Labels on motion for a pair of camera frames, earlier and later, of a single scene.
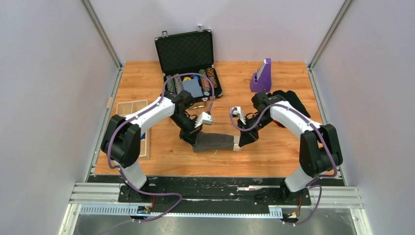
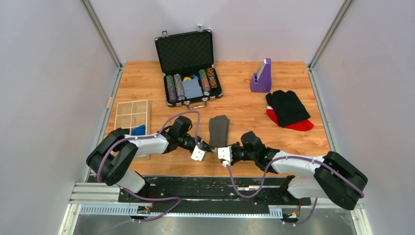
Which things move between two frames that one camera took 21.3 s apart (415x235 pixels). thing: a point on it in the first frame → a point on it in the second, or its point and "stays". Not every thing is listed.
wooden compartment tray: [131, 107] stays
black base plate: [214, 192] stays
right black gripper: [247, 137] → [233, 161]
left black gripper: [190, 135] → [205, 147]
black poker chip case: [191, 52] stays
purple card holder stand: [263, 83] stays
